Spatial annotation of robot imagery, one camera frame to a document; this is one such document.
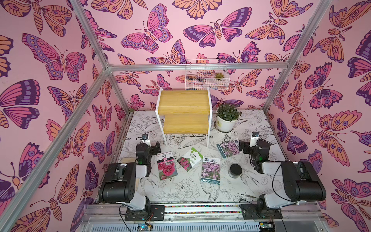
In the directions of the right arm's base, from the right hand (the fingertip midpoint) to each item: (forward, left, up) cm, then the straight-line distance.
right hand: (248, 140), depth 94 cm
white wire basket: (+40, +31, +19) cm, 54 cm away
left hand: (-2, +63, 0) cm, 63 cm away
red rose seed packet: (-16, +53, -7) cm, 56 cm away
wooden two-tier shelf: (+1, +40, +24) cm, 47 cm away
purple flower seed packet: (-19, +25, -6) cm, 32 cm away
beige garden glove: (-12, +78, -7) cm, 79 cm away
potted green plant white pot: (+12, +14, +10) cm, 21 cm away
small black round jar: (-19, +11, -4) cm, 23 cm away
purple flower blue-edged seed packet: (-3, +12, -6) cm, 13 cm away
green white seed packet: (-11, +38, -6) cm, 39 cm away
